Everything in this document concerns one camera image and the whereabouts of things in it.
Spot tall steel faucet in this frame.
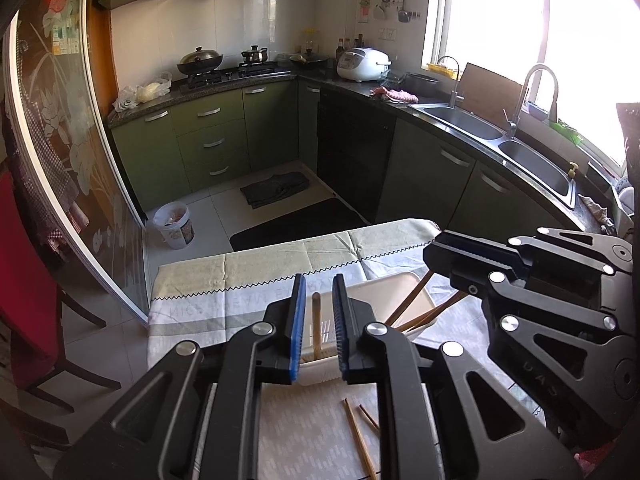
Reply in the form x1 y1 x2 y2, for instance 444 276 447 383
503 63 561 139

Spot wooden chopstick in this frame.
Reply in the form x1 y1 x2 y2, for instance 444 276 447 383
311 292 322 361
398 290 468 333
385 270 434 325
343 399 378 480

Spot black spoon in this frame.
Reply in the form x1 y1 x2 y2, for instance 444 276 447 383
358 404 381 432

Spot white plastic bucket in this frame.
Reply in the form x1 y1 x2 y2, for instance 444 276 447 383
152 202 194 249

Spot red cloth on counter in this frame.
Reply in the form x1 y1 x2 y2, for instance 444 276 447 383
370 87 419 104

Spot black gas stove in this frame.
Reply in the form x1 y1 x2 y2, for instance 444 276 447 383
178 62 291 93

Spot patterned grey-green tablecloth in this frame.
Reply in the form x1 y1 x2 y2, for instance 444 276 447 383
146 218 547 480

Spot white plastic bags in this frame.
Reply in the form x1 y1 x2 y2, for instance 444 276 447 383
113 73 172 113

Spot white plastic utensil holder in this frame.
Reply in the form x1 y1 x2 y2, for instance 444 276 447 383
298 270 437 387

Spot black wok with lid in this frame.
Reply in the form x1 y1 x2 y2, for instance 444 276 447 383
177 47 224 75

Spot green lower cabinets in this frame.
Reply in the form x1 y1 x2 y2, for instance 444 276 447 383
107 75 598 240

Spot glass sliding door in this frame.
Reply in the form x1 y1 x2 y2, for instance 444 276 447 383
3 0 150 324

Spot small steel pot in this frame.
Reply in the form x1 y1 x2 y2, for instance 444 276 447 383
241 44 269 65

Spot red chair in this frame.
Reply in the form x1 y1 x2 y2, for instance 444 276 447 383
0 172 122 413

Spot dark floor mat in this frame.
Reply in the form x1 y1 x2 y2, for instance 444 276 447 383
230 198 368 252

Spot steel double sink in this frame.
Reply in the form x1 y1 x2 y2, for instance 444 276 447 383
410 103 577 209

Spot small steel faucet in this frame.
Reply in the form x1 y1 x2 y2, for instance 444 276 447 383
435 55 466 109

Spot white rice cooker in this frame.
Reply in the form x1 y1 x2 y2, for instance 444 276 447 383
336 48 392 82

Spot wooden cutting board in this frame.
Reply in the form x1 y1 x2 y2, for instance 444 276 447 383
457 63 522 130

